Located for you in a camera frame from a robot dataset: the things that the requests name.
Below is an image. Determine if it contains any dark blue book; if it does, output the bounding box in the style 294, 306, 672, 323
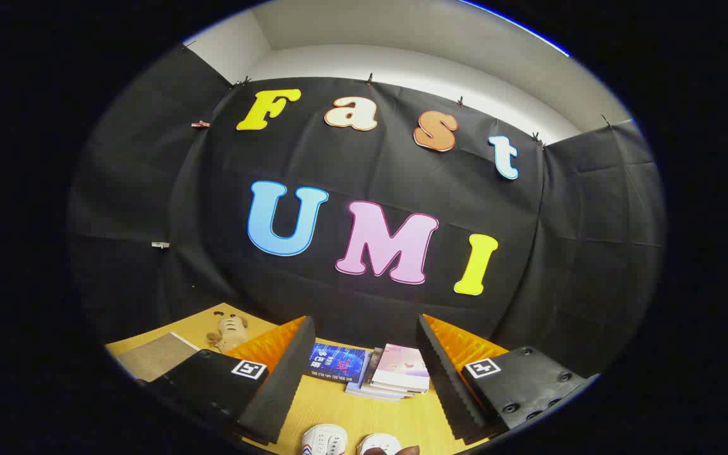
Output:
307, 343, 372, 384

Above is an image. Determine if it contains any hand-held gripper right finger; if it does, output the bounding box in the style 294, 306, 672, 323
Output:
416, 314, 600, 444

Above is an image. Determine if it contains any white striped canvas shoe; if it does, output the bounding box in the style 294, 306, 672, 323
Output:
358, 434, 403, 455
301, 423, 349, 455

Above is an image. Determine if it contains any beige plush dog toy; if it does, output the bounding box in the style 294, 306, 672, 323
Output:
206, 314, 250, 353

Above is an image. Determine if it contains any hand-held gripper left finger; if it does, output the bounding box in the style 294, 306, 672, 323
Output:
140, 316, 317, 446

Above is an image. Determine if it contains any beige fabric storage box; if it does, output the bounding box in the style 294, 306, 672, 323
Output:
116, 332, 200, 382

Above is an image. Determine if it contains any white paperback book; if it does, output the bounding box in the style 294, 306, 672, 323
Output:
361, 348, 428, 399

